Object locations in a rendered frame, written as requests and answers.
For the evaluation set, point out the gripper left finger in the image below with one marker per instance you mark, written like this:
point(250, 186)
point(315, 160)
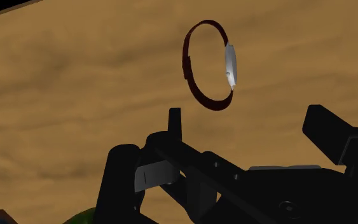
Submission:
point(119, 186)

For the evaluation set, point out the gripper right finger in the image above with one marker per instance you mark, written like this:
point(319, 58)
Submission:
point(327, 130)

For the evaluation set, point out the green round object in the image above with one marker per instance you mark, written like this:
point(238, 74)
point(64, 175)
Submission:
point(84, 217)

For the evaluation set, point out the dark red silver wristwatch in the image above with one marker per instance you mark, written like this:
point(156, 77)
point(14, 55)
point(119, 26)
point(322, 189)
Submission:
point(230, 62)

